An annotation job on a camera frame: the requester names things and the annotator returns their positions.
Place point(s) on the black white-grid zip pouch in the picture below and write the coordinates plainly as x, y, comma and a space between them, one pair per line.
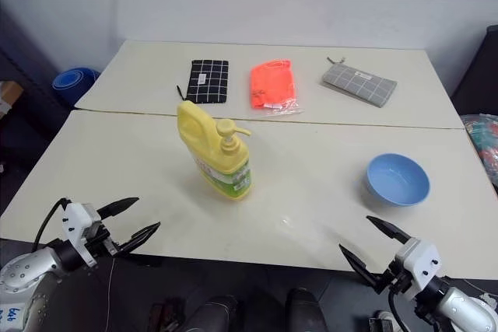
208, 81

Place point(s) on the blue round container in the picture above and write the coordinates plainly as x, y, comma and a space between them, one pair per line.
72, 81

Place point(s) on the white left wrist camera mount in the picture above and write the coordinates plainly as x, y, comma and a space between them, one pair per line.
76, 223

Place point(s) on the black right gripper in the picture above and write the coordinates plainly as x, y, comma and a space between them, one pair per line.
398, 285

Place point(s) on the orange cloth in plastic bag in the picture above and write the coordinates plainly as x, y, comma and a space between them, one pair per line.
270, 83

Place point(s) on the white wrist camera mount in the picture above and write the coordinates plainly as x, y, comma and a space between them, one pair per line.
420, 262
76, 223

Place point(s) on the black chair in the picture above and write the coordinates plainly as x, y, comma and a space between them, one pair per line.
478, 83

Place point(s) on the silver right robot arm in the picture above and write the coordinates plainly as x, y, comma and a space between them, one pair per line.
463, 306

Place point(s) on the yellow pump soap bottle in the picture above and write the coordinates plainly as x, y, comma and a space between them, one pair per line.
218, 153

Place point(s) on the dark rounded shape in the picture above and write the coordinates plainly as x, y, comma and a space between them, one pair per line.
305, 310
216, 314

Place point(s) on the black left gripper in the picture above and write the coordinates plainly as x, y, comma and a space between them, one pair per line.
101, 240

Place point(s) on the grey white-grid zip pouch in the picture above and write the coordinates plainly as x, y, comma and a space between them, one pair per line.
360, 83

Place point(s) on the cardboard box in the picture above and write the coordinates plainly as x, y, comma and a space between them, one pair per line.
9, 95

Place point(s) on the blue bowl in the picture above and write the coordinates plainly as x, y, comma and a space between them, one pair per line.
397, 180

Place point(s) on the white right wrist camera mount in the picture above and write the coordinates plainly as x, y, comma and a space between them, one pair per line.
420, 262

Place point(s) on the colourful patterned bag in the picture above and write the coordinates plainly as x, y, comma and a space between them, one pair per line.
484, 141

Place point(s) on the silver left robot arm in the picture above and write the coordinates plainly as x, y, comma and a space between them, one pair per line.
27, 273

